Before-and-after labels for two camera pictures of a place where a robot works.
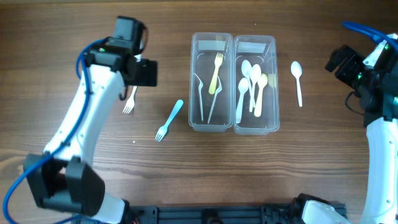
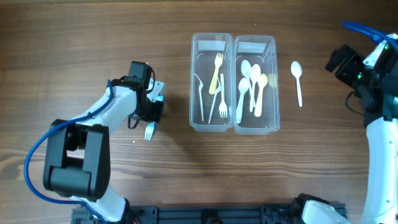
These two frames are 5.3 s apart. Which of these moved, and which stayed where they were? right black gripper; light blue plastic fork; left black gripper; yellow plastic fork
Moved: left black gripper; light blue plastic fork
Stayed: right black gripper; yellow plastic fork
